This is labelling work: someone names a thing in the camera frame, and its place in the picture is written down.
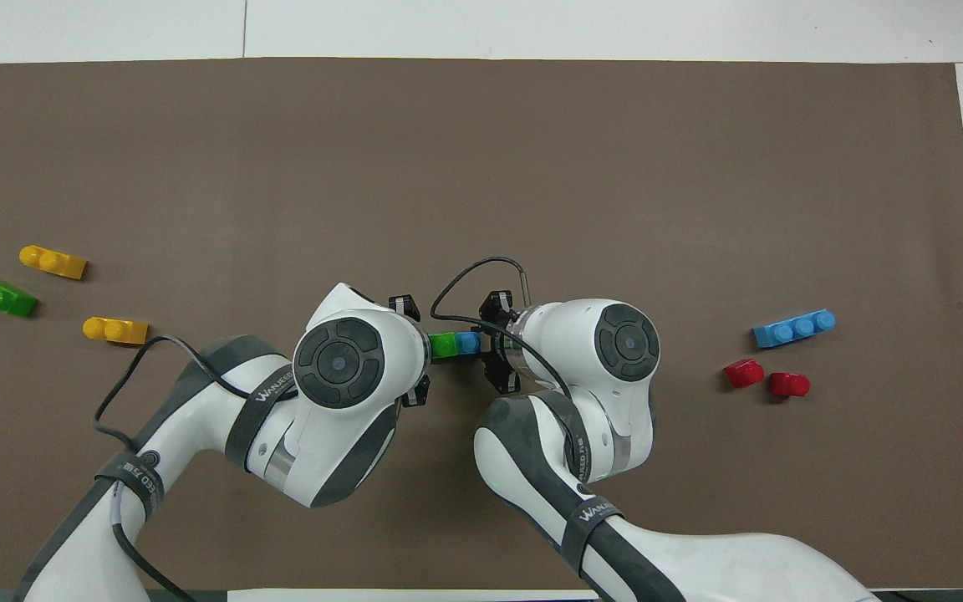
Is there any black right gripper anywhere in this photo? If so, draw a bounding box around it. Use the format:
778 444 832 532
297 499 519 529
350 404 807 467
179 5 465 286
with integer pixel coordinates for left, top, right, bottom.
480 290 522 395

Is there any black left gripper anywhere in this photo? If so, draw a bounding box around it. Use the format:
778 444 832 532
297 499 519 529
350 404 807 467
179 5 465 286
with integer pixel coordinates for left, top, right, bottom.
388 293 432 409

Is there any brown paper table mat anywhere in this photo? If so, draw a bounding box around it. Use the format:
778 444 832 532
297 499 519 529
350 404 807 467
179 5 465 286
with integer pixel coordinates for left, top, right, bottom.
0 57 963 590

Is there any red single-stud toy brick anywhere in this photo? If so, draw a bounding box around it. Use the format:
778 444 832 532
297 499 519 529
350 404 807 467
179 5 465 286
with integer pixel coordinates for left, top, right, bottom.
767 371 812 400
724 358 766 390

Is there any yellow two-stud toy brick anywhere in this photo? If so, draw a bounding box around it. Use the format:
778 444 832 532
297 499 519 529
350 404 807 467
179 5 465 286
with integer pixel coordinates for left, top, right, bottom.
82 316 150 347
19 244 88 280

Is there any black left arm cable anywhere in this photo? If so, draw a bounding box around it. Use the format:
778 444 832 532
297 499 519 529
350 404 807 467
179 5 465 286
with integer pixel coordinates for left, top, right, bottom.
93 334 298 602

